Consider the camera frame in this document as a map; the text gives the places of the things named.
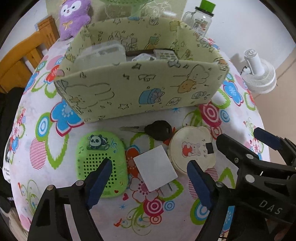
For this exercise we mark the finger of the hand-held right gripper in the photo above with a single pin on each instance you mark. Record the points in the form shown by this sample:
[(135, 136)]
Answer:
[(266, 136), (231, 146)]

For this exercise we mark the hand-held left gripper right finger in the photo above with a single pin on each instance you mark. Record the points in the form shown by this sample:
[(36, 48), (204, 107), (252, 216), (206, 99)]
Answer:
[(198, 183)]

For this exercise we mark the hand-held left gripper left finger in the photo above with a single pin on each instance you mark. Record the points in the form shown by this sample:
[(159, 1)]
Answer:
[(101, 178)]

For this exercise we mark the green perforated panda case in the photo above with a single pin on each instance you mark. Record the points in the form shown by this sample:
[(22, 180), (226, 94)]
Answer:
[(92, 148)]

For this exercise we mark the round cream compact case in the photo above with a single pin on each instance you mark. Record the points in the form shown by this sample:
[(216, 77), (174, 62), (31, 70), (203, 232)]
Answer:
[(192, 148)]

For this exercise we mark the white charger adapter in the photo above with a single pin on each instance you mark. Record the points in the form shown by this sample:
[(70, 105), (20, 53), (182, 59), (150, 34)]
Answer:
[(155, 169)]

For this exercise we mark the black car key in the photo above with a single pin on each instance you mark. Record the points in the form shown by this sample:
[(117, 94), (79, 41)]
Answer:
[(157, 131)]

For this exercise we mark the green patterned fabric storage box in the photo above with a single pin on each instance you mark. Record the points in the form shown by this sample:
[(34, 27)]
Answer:
[(138, 92)]

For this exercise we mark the white remote control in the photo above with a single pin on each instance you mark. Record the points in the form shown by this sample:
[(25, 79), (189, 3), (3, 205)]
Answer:
[(165, 55)]

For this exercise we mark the clear plastic box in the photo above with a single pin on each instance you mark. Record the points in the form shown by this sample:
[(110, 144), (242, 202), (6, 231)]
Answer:
[(101, 54)]

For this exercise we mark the white socket adapter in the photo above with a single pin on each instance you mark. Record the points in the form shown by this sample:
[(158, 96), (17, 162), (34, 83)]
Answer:
[(143, 57)]

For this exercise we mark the floral tablecloth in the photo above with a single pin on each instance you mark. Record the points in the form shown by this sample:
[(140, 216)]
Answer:
[(69, 176)]

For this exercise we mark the white floor fan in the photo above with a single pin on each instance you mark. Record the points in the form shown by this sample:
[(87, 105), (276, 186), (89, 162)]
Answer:
[(261, 76)]

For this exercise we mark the black jacket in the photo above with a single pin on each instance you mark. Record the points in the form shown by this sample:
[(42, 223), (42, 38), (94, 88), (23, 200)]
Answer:
[(9, 104)]

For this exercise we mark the glass jar with green lid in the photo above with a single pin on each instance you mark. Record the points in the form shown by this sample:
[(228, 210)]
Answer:
[(201, 20)]

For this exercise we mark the wooden chair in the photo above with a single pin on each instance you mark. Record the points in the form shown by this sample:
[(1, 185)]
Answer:
[(20, 62)]

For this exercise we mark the purple plush toy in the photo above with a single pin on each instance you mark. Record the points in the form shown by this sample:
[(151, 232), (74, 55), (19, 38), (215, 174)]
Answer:
[(71, 23)]

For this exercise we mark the beige patterned board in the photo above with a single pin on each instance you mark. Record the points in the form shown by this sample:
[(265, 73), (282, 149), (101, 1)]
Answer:
[(52, 9)]

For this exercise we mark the green desk fan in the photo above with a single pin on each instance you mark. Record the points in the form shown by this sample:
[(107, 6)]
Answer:
[(124, 1)]

